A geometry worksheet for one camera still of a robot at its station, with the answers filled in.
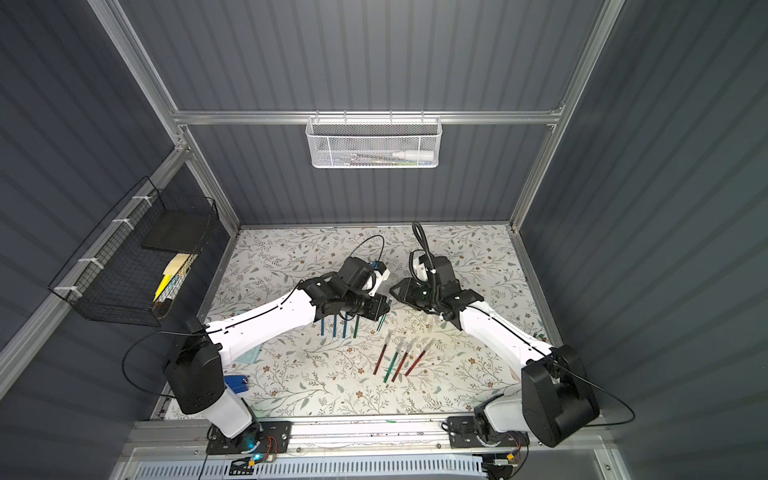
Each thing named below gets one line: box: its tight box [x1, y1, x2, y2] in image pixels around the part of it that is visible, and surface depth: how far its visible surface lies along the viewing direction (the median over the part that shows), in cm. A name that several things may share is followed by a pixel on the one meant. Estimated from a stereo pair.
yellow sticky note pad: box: [153, 253, 191, 301], surface depth 75 cm
